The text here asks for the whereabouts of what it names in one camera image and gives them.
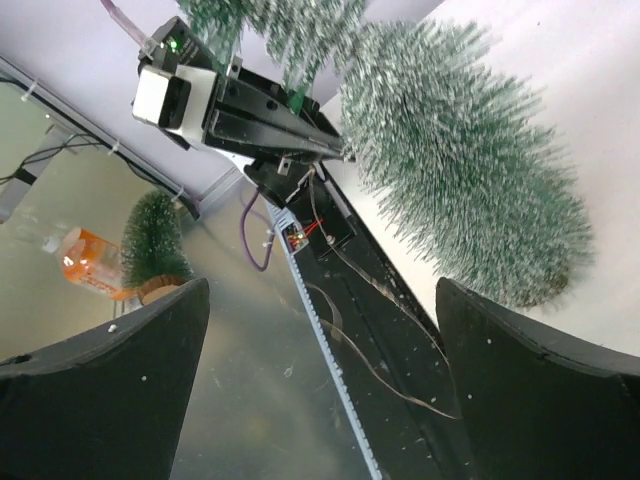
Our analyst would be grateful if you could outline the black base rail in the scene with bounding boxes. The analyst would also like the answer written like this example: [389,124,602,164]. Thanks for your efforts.
[244,161,478,479]

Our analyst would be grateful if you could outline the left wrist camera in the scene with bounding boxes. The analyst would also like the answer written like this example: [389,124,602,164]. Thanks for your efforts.
[132,65,218,149]

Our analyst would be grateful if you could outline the small frosted christmas tree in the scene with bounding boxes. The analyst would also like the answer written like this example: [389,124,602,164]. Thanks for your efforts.
[180,1,594,309]

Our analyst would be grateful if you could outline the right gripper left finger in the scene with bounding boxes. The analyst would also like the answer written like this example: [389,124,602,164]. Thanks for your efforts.
[1,278,210,479]

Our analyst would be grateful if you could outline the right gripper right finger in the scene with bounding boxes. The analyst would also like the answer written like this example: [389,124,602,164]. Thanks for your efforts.
[436,278,639,479]

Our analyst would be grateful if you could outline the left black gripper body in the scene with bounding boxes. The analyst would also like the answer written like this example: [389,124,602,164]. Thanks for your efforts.
[138,17,343,164]

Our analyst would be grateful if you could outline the orange plastic bottle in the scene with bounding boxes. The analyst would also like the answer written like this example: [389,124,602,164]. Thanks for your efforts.
[42,227,134,302]

